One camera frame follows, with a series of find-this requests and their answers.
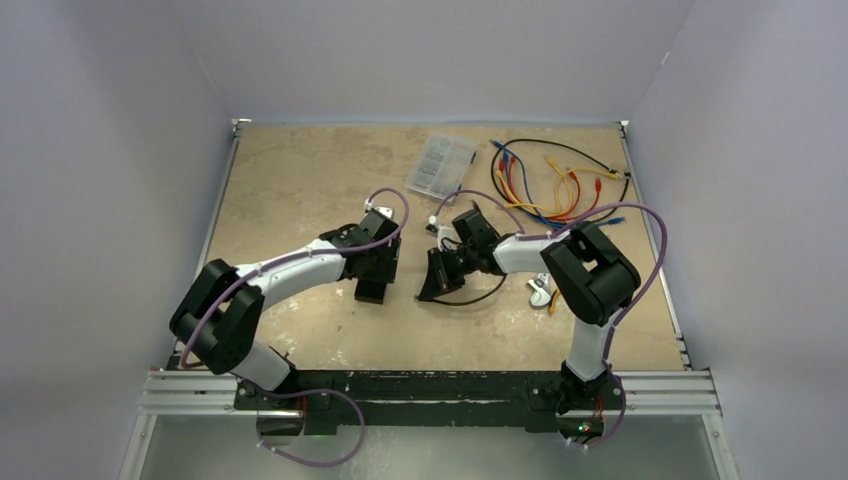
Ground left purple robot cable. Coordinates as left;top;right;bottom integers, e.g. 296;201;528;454
178;187;411;468

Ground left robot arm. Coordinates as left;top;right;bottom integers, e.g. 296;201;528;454
169;209;401;409

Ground yellow handled pliers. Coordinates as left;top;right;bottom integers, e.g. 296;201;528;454
547;290;561;315

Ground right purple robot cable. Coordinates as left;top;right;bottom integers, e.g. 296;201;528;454
427;190;669;450

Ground clear plastic parts box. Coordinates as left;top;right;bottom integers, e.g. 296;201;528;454
404;132;478;201

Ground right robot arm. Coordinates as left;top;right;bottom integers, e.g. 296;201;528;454
417;209;641;407

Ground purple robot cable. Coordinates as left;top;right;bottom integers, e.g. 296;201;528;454
427;190;669;450
178;187;411;468

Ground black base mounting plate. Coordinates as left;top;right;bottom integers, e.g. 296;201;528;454
236;370;625;438

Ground black ethernet cable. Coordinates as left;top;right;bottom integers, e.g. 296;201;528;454
490;139;634;227

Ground red ethernet cable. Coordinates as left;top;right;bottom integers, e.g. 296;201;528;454
549;177;605;221
503;153;584;221

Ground aluminium frame rail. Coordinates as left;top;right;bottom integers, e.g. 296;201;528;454
138;370;721;416

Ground black network switch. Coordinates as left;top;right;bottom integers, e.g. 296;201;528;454
354;279;388;305

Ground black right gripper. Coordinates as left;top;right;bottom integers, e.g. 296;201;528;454
421;244;479;300

